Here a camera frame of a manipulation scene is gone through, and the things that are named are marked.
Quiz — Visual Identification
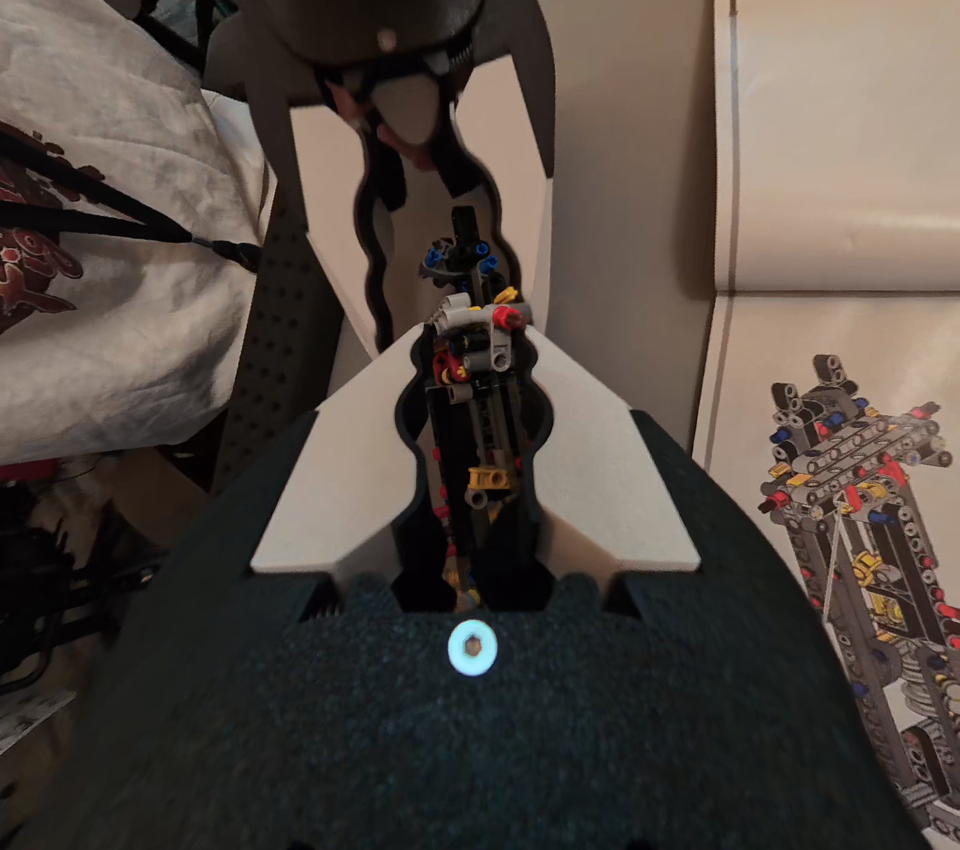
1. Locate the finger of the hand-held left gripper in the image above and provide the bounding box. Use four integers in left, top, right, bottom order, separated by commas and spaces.
450, 55, 556, 335
288, 104, 396, 354

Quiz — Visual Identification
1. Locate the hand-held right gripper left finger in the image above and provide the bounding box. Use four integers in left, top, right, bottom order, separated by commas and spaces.
251, 325, 432, 577

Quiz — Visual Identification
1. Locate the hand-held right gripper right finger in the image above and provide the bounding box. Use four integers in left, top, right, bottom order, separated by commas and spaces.
523, 325, 702, 577

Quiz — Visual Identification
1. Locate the lego chassis model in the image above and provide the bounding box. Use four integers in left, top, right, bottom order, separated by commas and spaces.
420, 205, 543, 613

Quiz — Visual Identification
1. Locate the person's white shirt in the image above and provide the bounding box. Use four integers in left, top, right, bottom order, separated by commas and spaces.
0, 0, 273, 465

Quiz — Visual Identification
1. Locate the black office chair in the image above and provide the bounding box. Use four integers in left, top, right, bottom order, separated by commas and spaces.
0, 483, 162, 694

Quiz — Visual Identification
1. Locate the open instruction booklet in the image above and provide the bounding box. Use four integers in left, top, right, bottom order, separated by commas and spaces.
693, 0, 960, 850

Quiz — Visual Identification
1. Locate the black shoulder strap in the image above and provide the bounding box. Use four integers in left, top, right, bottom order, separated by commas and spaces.
0, 134, 264, 274

